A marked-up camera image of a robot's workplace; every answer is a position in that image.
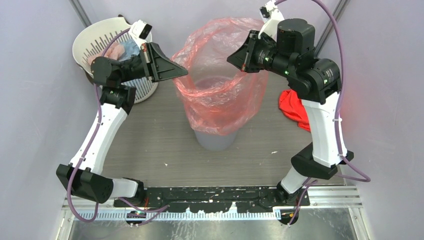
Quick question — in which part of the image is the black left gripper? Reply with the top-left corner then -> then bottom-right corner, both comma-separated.
118,42 -> 189,84

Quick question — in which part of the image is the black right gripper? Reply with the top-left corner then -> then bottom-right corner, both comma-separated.
227,29 -> 294,79

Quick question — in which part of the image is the red plastic trash bag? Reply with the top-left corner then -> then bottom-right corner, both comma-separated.
171,17 -> 269,136

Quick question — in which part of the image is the grey plastic trash bin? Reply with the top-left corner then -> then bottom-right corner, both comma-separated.
194,130 -> 238,151

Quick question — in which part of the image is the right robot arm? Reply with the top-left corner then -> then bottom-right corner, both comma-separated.
227,18 -> 354,206

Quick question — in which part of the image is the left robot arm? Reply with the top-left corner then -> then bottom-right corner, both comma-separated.
56,42 -> 188,207

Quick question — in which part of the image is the light blue plastic bag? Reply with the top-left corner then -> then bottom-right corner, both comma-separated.
118,39 -> 140,61

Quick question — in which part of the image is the pink plastic bag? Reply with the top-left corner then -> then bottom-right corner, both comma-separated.
87,42 -> 125,66

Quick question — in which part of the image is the red cloth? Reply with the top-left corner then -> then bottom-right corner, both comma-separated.
278,89 -> 311,132

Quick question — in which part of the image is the white slotted laundry basket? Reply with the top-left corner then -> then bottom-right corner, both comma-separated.
71,14 -> 160,104

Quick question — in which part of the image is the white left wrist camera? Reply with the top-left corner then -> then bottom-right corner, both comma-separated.
128,20 -> 153,48

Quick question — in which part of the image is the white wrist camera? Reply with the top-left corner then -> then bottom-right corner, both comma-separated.
258,0 -> 285,39
128,20 -> 153,48

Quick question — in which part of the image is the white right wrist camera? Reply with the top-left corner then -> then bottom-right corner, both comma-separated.
258,0 -> 285,39

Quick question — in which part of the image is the left aluminium corner post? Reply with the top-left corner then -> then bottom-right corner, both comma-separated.
69,0 -> 92,27

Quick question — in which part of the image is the aluminium corner post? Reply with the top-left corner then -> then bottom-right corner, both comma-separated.
315,0 -> 350,56
69,0 -> 92,27

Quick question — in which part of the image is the right aluminium corner post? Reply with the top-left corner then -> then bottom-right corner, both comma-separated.
315,0 -> 350,56

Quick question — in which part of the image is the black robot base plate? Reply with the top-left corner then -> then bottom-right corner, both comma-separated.
113,186 -> 310,214

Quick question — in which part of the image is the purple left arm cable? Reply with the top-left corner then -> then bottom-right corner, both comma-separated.
66,28 -> 170,228

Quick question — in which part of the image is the aluminium frame rail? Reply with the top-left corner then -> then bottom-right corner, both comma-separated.
74,185 -> 363,222

